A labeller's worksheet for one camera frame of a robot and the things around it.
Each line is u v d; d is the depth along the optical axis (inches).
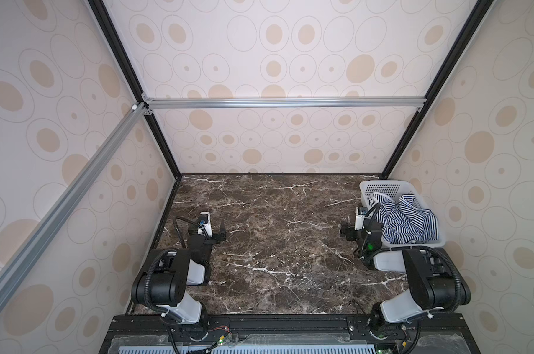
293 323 30.1
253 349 27.6
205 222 29.9
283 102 35.2
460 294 16.6
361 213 32.6
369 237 28.3
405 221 36.8
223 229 32.8
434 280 18.0
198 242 27.4
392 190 41.7
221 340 27.8
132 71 32.1
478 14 27.0
